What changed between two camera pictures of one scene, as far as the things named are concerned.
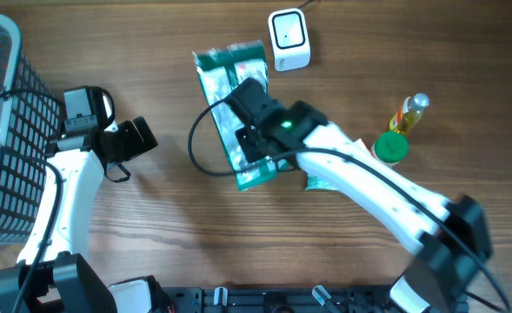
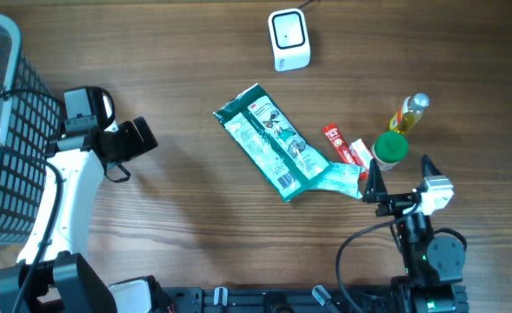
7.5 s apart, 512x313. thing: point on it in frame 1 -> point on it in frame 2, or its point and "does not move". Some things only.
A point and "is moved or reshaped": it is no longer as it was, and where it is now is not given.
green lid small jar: (390, 148) does not move
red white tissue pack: (361, 146) does not move
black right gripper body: (255, 148) -> (391, 204)
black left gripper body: (129, 142) does not move
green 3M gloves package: (222, 71) is moved or reshaped
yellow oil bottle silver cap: (410, 113) does not move
